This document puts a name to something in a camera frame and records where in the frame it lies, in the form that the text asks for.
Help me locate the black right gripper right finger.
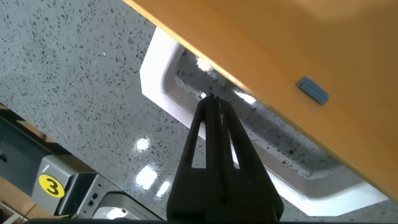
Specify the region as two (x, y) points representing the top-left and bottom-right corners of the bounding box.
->
(217, 96), (284, 222)

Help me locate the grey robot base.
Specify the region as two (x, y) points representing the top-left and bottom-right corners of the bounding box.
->
(30, 154), (162, 222)

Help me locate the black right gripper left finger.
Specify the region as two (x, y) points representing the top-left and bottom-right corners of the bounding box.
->
(166, 95), (220, 222)

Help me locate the yellow drawer cabinet housing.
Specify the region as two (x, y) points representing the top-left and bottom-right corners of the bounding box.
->
(123, 0), (398, 203)

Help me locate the yellow drawer with white handle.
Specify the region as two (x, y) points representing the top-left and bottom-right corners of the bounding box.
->
(139, 26), (389, 217)

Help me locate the yellow number sticker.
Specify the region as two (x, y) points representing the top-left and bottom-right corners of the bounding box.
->
(38, 174), (65, 199)

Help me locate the small grey rubber pad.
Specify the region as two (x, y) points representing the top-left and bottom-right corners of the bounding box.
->
(295, 76), (330, 106)

